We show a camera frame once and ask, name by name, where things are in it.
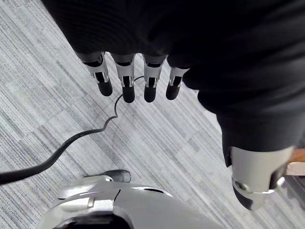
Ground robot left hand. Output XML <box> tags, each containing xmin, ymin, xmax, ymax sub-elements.
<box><xmin>41</xmin><ymin>0</ymin><xmax>305</xmax><ymax>211</ymax></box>

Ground silver robot leg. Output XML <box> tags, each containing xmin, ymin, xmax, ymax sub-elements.
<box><xmin>35</xmin><ymin>175</ymin><xmax>224</xmax><ymax>229</ymax></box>

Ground black cable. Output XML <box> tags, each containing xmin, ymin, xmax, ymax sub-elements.
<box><xmin>0</xmin><ymin>75</ymin><xmax>145</xmax><ymax>185</ymax></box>

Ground wooden bed frame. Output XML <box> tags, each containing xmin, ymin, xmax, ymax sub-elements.
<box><xmin>285</xmin><ymin>148</ymin><xmax>305</xmax><ymax>177</ymax></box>

